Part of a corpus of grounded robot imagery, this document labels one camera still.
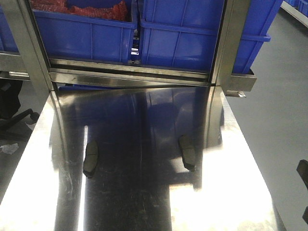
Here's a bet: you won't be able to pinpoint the black office chair base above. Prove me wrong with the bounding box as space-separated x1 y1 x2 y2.
0 109 40 142

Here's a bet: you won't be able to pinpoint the grey brake pad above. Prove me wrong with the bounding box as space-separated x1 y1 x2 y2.
178 135 196 172
83 141 99 179

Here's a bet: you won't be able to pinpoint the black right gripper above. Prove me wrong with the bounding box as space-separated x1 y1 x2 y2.
295 159 308 224

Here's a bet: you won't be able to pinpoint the blue plastic bin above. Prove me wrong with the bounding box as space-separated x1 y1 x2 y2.
138 0 282 74
33 0 138 63

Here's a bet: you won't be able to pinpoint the right blue plastic bin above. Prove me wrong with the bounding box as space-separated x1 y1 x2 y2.
138 0 282 74

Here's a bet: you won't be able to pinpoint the stainless steel rack frame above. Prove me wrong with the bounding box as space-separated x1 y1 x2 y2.
0 0 257 98

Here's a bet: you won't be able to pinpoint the far left blue bin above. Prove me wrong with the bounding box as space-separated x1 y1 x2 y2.
0 8 18 52

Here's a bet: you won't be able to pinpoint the left blue plastic bin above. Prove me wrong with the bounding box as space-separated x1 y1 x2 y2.
33 0 138 63

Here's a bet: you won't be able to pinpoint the red plastic bags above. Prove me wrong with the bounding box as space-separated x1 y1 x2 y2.
30 0 128 21

